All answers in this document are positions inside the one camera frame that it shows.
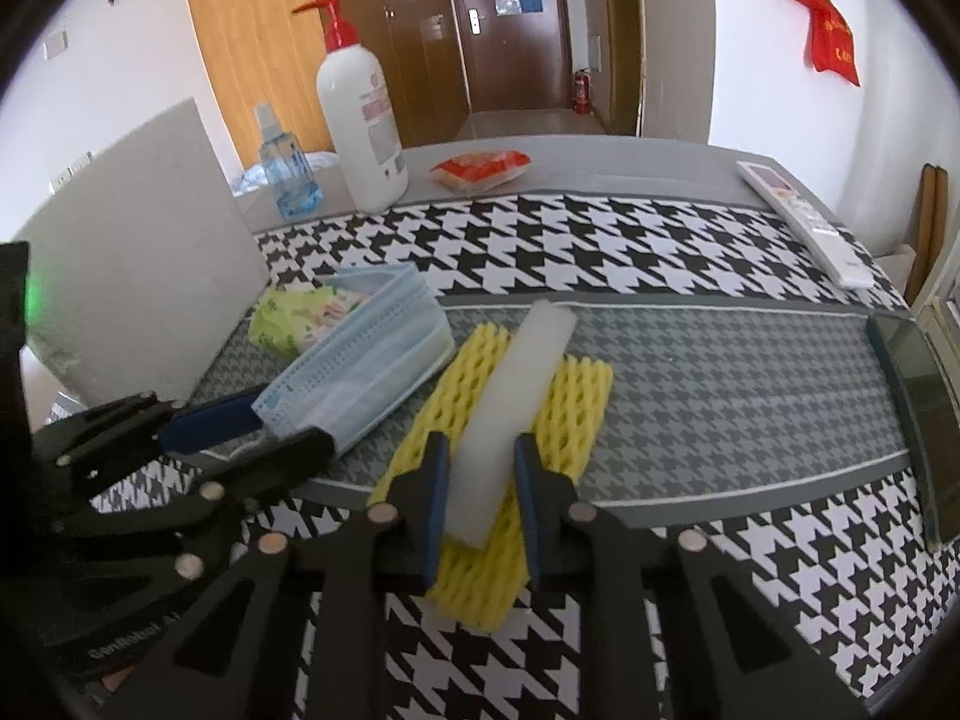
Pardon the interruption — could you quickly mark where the yellow foam fruit net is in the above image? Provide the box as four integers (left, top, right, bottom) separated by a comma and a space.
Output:
366, 320, 616, 632

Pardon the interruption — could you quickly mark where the white foam strip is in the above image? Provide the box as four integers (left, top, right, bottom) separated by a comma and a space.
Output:
446, 301, 578, 550

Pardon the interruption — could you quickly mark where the blue face mask stack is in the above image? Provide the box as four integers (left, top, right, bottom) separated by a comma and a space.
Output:
252, 263, 455, 455

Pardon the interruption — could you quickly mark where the person's left hand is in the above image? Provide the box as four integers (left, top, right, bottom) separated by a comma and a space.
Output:
88, 665, 137, 700

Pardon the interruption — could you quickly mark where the white styrofoam box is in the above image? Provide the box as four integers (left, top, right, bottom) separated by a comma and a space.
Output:
16, 99, 268, 406

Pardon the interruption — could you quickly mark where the green tissue pack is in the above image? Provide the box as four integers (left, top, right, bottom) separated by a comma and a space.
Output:
247, 286, 368, 359

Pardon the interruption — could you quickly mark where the houndstooth table cloth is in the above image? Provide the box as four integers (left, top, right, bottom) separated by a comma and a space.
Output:
93, 193, 958, 718

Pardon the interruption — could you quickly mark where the clear blue spray bottle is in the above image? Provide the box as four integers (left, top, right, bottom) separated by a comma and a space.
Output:
254, 103, 322, 221

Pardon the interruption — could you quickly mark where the light blue plastic bag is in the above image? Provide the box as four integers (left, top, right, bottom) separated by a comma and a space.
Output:
229, 151, 338, 197

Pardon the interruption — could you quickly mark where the white red pump bottle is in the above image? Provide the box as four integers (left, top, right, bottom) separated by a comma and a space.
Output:
291, 0, 409, 215

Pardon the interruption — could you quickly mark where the white remote control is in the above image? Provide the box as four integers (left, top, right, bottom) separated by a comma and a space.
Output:
737, 161, 874, 291

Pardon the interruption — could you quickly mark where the red snack packet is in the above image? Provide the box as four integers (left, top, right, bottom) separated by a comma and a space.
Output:
430, 149, 532, 193

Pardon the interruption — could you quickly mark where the light wooden wardrobe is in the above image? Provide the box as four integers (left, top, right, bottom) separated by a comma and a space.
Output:
187, 0, 469, 166

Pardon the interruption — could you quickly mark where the red fire extinguisher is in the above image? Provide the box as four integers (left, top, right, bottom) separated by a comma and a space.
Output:
573, 68, 592, 115

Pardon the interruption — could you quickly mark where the dark brown entrance door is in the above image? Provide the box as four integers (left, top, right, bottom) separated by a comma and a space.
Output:
452, 0, 573, 112

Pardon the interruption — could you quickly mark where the white wall socket pair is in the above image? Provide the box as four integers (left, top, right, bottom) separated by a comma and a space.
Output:
49, 151, 93, 193

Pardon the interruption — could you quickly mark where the white wall switch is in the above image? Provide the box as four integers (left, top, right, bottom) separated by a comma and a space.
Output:
43, 29, 68, 60

